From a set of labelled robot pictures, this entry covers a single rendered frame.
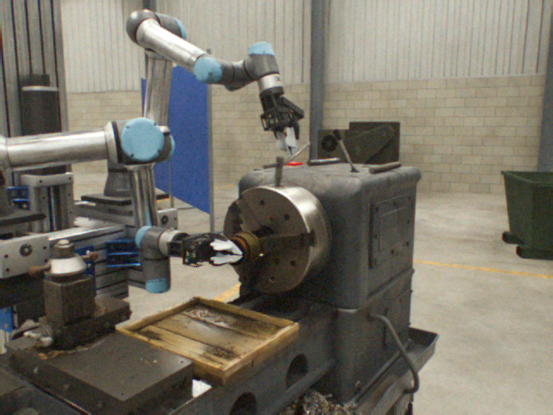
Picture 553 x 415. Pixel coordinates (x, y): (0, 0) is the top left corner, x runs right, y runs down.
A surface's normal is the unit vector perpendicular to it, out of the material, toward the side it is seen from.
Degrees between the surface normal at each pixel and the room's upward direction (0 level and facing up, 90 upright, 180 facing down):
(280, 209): 90
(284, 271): 90
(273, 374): 88
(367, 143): 90
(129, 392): 0
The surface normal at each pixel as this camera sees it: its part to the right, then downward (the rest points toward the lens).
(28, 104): -0.55, 0.14
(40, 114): 0.19, 0.17
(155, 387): 0.82, 0.10
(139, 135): 0.48, 0.14
